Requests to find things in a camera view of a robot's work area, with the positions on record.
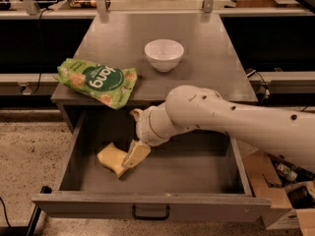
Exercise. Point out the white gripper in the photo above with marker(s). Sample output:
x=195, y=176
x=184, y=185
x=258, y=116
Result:
x=143, y=126

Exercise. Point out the yellow sponge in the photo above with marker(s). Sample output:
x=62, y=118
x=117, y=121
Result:
x=112, y=157

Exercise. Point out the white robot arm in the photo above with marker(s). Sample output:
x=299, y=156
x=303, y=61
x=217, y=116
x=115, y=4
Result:
x=274, y=130

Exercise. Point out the grey open top drawer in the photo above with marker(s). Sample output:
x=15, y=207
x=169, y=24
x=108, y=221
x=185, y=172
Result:
x=199, y=175

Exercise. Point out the grey cabinet counter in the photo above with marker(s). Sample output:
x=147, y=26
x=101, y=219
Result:
x=209, y=60

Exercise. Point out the green snack bag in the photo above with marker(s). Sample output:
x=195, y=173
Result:
x=110, y=86

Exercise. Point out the white ceramic bowl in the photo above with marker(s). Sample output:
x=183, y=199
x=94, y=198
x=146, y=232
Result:
x=164, y=54

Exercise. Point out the bottle in box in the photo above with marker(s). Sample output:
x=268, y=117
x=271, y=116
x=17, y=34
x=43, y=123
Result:
x=286, y=172

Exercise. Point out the cardboard box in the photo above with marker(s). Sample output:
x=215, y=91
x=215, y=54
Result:
x=265, y=183

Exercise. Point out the black drawer handle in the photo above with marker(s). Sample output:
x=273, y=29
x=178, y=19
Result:
x=150, y=213

